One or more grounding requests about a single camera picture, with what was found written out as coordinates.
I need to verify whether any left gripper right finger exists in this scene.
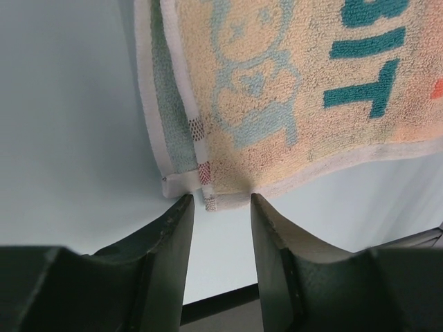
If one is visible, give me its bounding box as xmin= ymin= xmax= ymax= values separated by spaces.
xmin=251 ymin=194 xmax=442 ymax=331

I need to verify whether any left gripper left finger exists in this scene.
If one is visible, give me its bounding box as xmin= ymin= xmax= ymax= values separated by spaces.
xmin=1 ymin=194 xmax=195 ymax=331

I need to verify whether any printed letters towel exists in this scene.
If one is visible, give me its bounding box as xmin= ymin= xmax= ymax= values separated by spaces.
xmin=134 ymin=1 xmax=442 ymax=211

